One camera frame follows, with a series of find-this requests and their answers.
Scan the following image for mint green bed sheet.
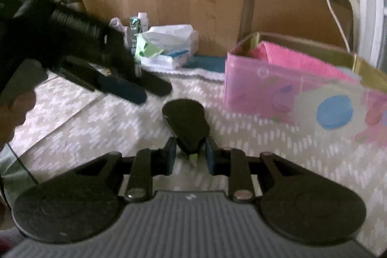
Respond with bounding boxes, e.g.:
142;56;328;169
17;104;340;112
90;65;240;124
0;146;38;208

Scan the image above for green white tube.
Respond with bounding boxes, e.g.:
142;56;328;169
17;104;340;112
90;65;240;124
127;16;142;51

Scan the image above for black oval soft case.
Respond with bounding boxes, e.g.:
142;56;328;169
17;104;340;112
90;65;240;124
162;99;211;168

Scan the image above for green paper packet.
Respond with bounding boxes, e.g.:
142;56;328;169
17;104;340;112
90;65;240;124
134;34;164;61

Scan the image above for pink dotted tin box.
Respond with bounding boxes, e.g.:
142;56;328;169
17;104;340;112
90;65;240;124
224;31;387;144

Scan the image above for pink towel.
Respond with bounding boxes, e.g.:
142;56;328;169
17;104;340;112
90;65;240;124
249;41;358;84

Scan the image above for crumpled clear plastic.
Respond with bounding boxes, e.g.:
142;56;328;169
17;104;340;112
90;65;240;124
109;18;126;34

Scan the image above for beige patterned blanket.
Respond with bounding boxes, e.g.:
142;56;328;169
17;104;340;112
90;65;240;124
0;63;387;248

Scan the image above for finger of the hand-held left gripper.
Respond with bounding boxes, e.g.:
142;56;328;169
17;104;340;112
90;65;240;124
59;57;148;106
137;66;173;97

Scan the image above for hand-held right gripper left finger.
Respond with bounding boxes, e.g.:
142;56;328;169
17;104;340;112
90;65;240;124
74;136;177;203

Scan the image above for teal cloth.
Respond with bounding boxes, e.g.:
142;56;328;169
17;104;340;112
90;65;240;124
184;54;227;73

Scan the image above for brown cardboard box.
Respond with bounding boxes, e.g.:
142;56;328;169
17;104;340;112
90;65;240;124
239;0;354;53

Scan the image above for small white bottle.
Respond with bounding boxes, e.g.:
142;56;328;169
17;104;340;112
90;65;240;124
137;13;149;34

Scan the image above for white plastic packets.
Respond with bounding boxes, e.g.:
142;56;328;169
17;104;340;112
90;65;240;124
141;24;199;70

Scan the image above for person's left hand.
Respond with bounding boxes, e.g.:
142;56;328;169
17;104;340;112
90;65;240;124
0;92;36;151

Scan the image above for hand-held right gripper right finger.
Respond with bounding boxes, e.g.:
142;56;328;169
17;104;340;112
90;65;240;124
205;139;306;201

